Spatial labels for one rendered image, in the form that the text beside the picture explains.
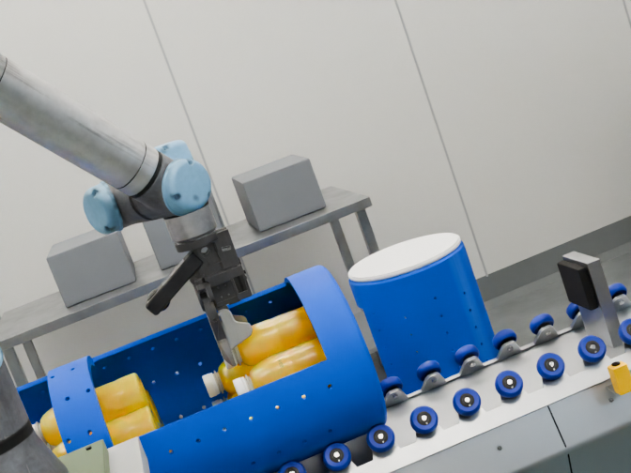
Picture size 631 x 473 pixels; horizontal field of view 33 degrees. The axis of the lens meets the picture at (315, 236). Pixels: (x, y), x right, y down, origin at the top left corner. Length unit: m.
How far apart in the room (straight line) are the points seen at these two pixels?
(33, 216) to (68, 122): 3.68
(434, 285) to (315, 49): 2.93
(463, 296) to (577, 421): 0.73
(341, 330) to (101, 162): 0.45
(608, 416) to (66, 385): 0.86
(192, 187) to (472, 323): 1.12
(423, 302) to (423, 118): 2.99
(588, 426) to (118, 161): 0.86
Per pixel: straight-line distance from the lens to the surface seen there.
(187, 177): 1.46
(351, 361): 1.61
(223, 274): 1.66
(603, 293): 1.83
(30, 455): 1.32
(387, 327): 2.41
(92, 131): 1.41
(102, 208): 1.56
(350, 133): 5.20
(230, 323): 1.68
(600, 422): 1.78
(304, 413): 1.61
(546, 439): 1.75
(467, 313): 2.43
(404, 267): 2.36
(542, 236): 5.57
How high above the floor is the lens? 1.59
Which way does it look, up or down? 10 degrees down
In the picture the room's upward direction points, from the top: 20 degrees counter-clockwise
